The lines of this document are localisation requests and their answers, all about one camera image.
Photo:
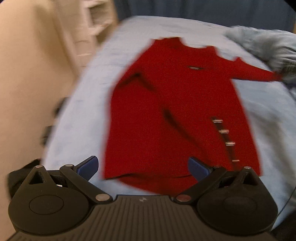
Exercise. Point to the light blue fleece bed cover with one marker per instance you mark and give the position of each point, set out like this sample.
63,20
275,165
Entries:
81,128

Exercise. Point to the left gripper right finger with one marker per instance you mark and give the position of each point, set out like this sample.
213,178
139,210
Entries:
206,176

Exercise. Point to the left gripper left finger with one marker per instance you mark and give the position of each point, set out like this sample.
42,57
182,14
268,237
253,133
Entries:
78,177

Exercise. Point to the white shelf unit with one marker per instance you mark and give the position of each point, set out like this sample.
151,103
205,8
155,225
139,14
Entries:
82,27

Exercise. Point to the dark blue curtain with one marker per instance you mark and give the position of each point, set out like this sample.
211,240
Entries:
268,15

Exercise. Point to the black dumbbell red handle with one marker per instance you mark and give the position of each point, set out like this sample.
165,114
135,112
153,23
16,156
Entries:
55,114

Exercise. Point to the grey-blue crumpled blanket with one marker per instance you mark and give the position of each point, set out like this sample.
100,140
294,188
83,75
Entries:
275,47

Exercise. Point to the red knit sweater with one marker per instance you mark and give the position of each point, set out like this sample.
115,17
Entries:
175,102

